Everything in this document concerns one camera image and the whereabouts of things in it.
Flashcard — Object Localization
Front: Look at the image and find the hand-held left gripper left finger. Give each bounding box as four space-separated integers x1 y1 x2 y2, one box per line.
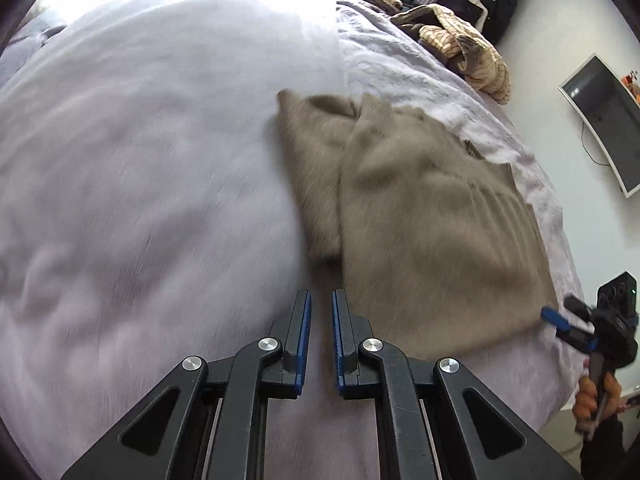
61 289 313 480

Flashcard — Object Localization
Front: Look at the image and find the tan knit sweater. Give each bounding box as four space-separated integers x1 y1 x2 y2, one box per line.
276 89 560 362

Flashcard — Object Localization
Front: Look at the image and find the wall-mounted television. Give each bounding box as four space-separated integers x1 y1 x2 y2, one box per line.
558 52 640 199

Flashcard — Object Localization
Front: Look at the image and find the television cable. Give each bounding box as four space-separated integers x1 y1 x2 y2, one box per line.
580 122 610 167

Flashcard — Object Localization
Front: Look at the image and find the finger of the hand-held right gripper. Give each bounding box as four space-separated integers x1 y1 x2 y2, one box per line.
540 307 598 353
563 295 595 322

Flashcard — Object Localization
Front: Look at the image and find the person's right hand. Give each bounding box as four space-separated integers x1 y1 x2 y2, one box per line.
573 374 623 437

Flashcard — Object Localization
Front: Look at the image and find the yellow striped clothes pile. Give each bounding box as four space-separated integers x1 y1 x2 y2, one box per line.
362 0 512 107

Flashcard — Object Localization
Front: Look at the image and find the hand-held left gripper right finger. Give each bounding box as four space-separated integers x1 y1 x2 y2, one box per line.
332 288 584 480

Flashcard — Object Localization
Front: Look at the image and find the smooth pale lilac blanket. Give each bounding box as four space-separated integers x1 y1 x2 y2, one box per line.
0 0 351 480

